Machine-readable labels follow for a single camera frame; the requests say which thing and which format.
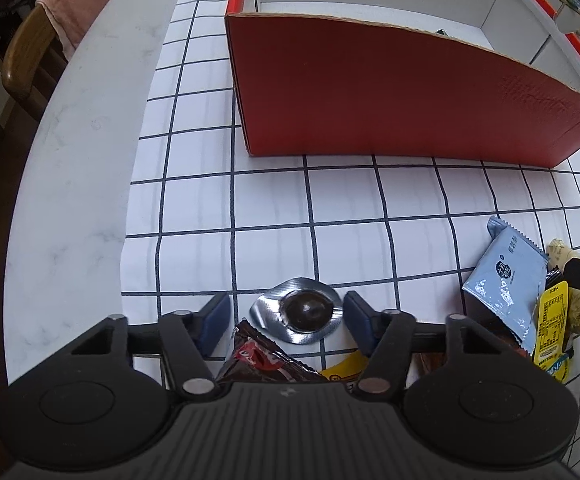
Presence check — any reddish brown snack packet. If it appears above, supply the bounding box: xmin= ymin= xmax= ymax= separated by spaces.
xmin=416 ymin=352 xmax=446 ymax=376

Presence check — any yellow labelled snack packet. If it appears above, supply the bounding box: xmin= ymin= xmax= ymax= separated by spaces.
xmin=532 ymin=281 xmax=573 ymax=385

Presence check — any dark red snack packet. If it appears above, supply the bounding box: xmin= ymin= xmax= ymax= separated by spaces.
xmin=215 ymin=319 xmax=331 ymax=386

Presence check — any pink towel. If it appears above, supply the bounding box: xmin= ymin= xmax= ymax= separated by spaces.
xmin=35 ymin=0 xmax=116 ymax=61

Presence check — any red cardboard box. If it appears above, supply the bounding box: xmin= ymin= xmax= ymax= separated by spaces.
xmin=224 ymin=0 xmax=580 ymax=170

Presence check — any light blue snack packet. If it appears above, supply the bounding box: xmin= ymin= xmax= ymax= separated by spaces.
xmin=462 ymin=216 xmax=550 ymax=356

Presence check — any silver foil jelly cup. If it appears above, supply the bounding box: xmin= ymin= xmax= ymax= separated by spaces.
xmin=249 ymin=277 xmax=345 ymax=345

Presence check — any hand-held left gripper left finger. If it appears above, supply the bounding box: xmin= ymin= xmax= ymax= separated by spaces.
xmin=70 ymin=292 xmax=233 ymax=402

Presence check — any white grid tablecloth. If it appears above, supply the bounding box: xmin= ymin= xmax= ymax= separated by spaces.
xmin=120 ymin=0 xmax=580 ymax=411

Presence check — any wooden chair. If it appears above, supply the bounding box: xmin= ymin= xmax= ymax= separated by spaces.
xmin=1 ymin=0 xmax=141 ymax=111

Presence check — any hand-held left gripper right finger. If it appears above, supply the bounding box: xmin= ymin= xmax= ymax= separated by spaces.
xmin=342 ymin=290 xmax=511 ymax=404

